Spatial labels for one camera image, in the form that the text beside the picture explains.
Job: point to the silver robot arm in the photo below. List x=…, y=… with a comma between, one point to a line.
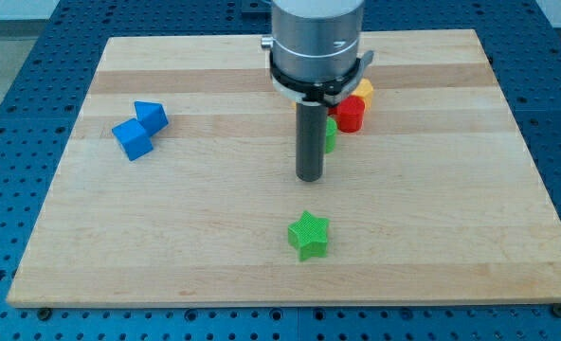
x=315, y=40

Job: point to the green cylinder block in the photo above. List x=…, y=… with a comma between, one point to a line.
x=330, y=135

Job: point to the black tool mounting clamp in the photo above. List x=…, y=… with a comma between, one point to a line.
x=327, y=93

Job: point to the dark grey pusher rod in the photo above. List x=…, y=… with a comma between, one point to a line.
x=311, y=123

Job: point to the blue cube block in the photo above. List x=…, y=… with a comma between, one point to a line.
x=133, y=138

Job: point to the wooden board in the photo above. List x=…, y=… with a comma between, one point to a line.
x=435, y=201

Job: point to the blue triangular prism block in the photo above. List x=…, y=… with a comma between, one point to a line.
x=151, y=115

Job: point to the green star block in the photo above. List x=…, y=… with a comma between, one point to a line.
x=309, y=236

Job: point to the yellow hexagon block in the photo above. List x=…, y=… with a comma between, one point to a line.
x=364, y=90

